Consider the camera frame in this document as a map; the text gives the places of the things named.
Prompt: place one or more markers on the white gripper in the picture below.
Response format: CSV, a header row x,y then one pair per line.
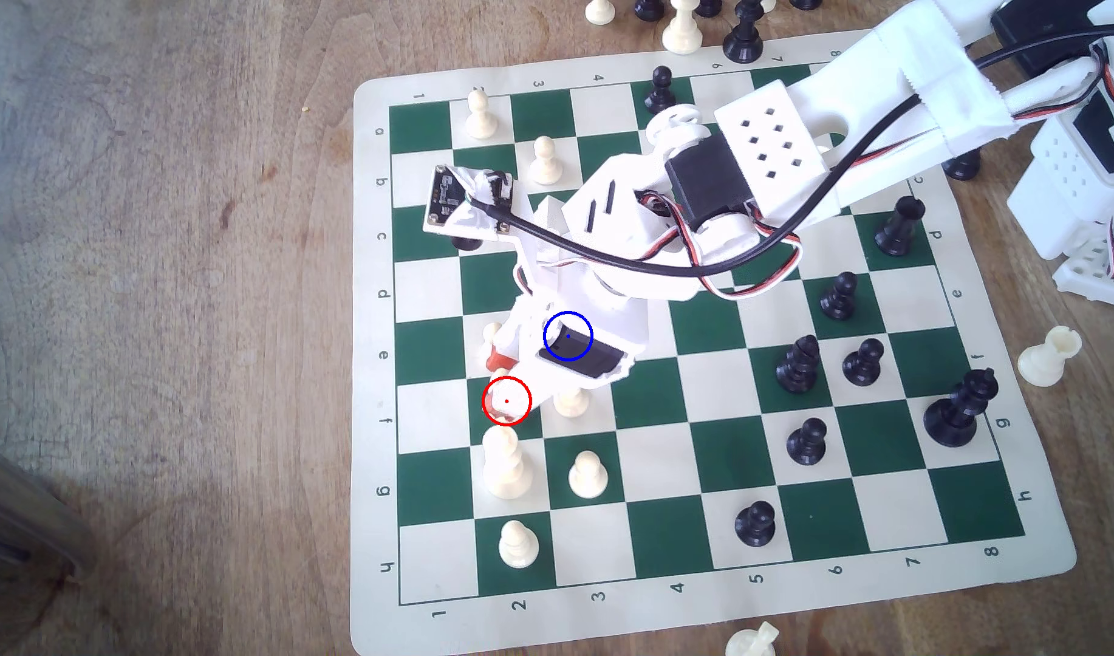
x,y
578,354

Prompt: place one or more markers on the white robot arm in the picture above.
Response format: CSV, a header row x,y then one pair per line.
x,y
794,118

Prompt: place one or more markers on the white chess pawn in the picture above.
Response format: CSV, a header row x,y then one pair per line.
x,y
545,169
572,404
518,547
600,11
490,333
588,478
481,123

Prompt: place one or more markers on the tall white chess king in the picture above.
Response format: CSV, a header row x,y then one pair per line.
x,y
506,469

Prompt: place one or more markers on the green white chess board mat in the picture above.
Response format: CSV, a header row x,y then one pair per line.
x,y
630,510

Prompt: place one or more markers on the black chess knight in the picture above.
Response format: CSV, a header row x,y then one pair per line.
x,y
797,369

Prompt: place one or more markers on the black chess pawn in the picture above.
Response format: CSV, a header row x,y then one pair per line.
x,y
838,301
807,445
708,7
862,364
660,87
649,9
755,527

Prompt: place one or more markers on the white chess knight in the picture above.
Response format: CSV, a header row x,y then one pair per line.
x,y
753,642

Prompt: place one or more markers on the tall white chess piece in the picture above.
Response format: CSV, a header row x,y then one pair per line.
x,y
682,35

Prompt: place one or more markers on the tall black chess queen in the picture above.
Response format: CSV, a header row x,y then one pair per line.
x,y
744,44

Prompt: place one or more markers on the black chess rook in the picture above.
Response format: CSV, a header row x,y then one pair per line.
x,y
962,167
899,232

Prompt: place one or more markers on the tall black chess king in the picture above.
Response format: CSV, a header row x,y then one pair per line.
x,y
953,419

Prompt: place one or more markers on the black chess piece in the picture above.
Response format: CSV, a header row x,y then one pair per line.
x,y
805,4

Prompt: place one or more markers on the white chess rook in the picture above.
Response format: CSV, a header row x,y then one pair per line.
x,y
1044,360

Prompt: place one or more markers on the white tape wrap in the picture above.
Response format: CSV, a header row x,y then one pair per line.
x,y
940,82

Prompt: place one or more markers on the grey furniture leg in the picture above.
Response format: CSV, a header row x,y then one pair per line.
x,y
28,519

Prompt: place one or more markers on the white perforated mounting plate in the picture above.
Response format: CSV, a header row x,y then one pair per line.
x,y
1094,278

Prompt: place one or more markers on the small camera circuit board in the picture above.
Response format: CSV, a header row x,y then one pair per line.
x,y
466,196

